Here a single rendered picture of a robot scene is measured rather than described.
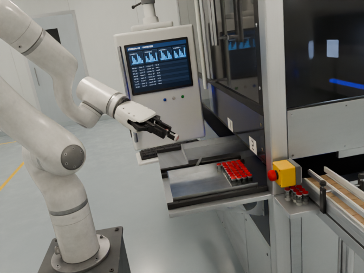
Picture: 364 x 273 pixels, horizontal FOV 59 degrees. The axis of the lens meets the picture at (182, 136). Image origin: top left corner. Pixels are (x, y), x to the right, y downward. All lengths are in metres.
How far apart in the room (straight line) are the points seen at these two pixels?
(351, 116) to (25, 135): 1.07
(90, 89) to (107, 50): 5.57
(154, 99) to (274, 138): 1.08
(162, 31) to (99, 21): 4.63
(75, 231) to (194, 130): 1.32
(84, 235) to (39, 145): 0.33
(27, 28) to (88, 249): 0.66
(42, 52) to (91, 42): 5.71
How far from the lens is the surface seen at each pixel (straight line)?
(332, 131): 1.29
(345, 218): 1.09
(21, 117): 0.91
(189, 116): 2.15
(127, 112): 0.98
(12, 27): 0.93
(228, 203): 1.25
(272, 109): 1.15
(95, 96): 1.05
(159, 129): 0.96
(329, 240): 1.51
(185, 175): 1.49
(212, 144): 1.84
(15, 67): 7.00
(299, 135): 1.23
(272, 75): 1.13
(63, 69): 0.98
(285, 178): 1.15
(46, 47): 0.95
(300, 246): 1.46
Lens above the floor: 1.51
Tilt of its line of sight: 18 degrees down
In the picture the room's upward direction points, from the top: 8 degrees counter-clockwise
